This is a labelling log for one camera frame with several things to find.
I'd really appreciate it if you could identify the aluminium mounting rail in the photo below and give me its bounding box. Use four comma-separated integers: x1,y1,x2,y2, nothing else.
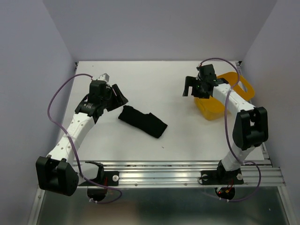
102,160,285,188

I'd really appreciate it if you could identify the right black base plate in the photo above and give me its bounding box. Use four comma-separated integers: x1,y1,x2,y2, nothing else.
200,169,244,187

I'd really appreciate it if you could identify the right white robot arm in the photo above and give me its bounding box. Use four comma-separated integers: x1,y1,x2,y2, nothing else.
183,64,269,183

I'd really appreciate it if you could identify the yellow plastic basket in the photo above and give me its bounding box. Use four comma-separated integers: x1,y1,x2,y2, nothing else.
194,72,255,120

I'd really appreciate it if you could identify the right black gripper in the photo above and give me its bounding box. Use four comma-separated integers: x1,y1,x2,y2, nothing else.
181,76,209,99

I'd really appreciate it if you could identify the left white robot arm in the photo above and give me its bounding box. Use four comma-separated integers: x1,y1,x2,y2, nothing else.
36,80,128,196

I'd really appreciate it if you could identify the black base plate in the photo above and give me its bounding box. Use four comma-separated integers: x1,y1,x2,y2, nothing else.
91,171,120,187
200,169,244,187

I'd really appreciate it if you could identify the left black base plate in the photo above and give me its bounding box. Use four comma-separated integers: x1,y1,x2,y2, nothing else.
91,171,120,187

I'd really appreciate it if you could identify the black t shirt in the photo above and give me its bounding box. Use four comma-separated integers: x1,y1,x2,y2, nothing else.
118,105,168,139

